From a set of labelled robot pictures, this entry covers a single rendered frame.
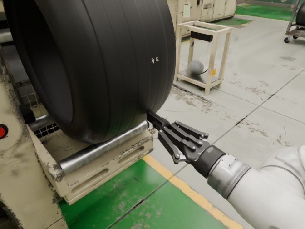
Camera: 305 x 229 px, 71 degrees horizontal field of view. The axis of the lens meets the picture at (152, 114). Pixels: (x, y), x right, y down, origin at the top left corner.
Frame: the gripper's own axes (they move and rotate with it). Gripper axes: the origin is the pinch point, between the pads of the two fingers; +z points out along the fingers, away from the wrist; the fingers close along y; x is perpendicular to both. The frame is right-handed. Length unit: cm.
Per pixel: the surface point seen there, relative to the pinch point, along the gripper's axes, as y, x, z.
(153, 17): -1.3, -26.0, 6.2
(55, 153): 21.0, 27.0, 30.9
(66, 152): 17.6, 26.7, 28.4
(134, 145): -0.3, 18.3, 9.4
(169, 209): -34, 105, 7
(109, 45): 11.7, -22.7, 4.6
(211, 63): -191, 73, 92
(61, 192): 27.6, 16.9, 7.3
